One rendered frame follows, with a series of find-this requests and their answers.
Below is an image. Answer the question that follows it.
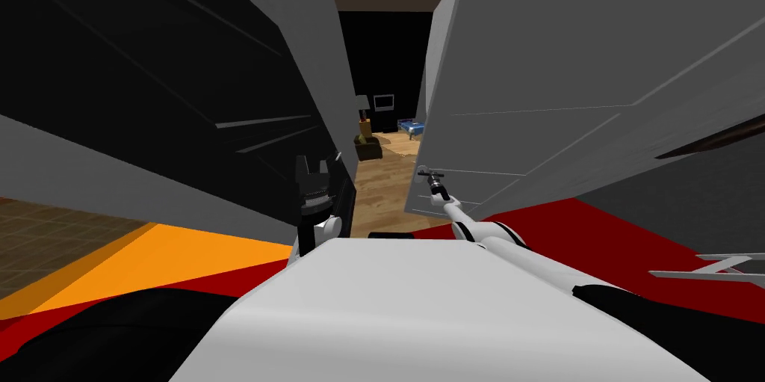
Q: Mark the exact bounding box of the blue bed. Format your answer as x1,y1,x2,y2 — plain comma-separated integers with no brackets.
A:
397,118,426,141

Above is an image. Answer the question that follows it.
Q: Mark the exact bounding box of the grey door leaf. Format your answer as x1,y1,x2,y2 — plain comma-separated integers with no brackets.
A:
403,0,765,223

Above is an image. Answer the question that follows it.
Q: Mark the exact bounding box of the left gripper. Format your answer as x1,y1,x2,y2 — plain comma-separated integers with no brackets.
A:
296,155,333,203

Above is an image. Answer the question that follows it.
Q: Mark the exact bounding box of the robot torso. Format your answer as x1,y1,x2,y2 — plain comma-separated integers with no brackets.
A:
169,230,713,382

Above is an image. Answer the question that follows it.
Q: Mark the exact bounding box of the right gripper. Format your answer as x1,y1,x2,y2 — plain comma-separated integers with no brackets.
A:
418,169,451,203

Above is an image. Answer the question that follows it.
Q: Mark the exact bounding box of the white frame rack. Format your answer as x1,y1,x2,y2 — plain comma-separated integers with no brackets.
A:
648,252,765,289

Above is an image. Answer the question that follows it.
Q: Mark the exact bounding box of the olive armchair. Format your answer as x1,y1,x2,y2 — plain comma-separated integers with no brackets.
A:
353,134,384,161

